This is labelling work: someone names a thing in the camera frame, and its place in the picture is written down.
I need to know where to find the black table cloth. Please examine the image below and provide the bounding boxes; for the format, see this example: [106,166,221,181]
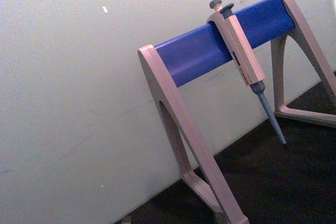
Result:
[114,69,336,224]

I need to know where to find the grey pipette stand blue bar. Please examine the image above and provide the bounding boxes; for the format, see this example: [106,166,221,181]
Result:
[137,0,336,224]

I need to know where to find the cream pipette grey tip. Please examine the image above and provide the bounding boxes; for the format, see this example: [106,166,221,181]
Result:
[206,0,287,148]

